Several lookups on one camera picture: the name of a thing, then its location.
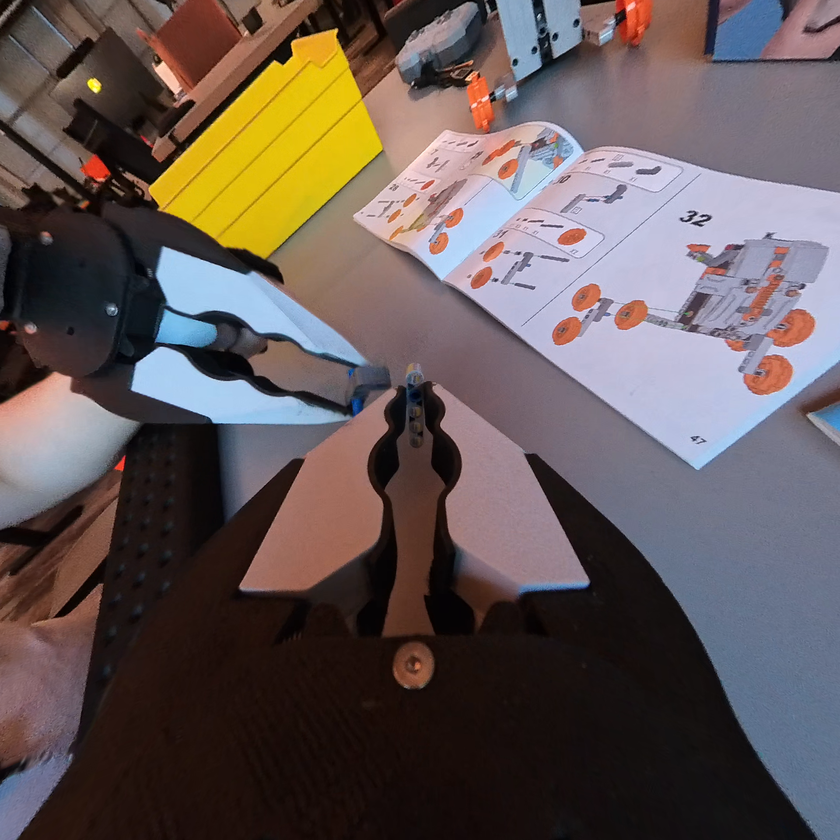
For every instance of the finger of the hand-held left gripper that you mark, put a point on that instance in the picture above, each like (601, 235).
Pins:
(249, 295)
(262, 407)

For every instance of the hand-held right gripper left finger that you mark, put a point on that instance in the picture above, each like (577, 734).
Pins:
(315, 525)

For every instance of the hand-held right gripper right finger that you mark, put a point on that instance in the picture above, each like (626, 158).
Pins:
(518, 525)

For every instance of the short grey toy beam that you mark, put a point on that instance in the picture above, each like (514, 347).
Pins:
(373, 376)

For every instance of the grey holed beam with blue pin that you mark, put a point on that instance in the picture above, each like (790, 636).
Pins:
(415, 407)

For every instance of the person's left forearm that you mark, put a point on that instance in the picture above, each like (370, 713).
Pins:
(52, 459)

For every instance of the grey desk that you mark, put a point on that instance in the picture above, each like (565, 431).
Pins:
(689, 558)

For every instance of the person's left hand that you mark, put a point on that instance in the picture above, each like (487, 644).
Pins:
(243, 341)

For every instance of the yellow plastic bin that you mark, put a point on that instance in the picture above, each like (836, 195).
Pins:
(275, 151)

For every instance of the black office chair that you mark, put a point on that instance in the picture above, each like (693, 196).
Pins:
(111, 141)

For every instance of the dark computer monitor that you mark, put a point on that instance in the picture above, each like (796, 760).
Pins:
(111, 65)

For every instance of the grey background table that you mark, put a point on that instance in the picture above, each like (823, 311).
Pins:
(269, 46)

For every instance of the brown cardboard box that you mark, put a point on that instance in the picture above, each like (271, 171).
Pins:
(197, 39)

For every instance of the open white instruction booklet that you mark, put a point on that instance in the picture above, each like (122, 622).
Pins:
(623, 262)

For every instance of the orange toy gear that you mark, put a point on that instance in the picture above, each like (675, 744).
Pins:
(633, 19)
(479, 102)

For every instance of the grey battery motor unit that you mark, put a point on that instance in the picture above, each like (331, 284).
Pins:
(436, 39)

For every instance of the person's bare leg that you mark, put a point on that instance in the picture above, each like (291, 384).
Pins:
(39, 689)

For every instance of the blue instruction booklet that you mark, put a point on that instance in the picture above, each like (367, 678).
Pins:
(828, 423)

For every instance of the partly built toy robot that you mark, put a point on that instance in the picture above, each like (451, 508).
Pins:
(538, 33)

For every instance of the robot kit box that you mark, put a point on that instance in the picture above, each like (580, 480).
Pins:
(768, 29)

